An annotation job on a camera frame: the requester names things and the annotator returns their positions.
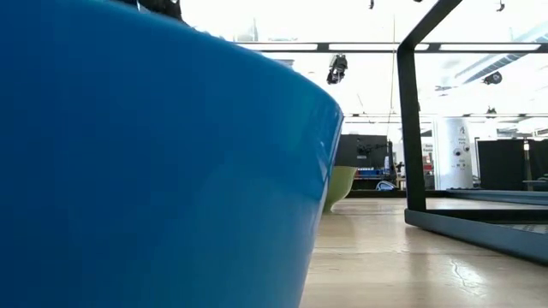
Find blue plastic mini bowl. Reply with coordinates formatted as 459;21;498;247
0;0;345;308

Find black background monitor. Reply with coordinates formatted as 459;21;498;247
335;133;393;169

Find blue storage crates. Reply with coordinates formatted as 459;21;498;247
356;168;386;180

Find black perforated dish rack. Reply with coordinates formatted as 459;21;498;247
396;0;548;265

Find white round column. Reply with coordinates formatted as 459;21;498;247
432;116;474;191

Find black partition panel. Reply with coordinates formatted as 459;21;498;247
476;138;548;192

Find black aluminium table frame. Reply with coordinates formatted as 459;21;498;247
345;189;408;199

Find black overhead camera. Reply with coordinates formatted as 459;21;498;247
325;54;349;86

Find thin hanging cable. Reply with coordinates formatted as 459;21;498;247
386;0;397;138

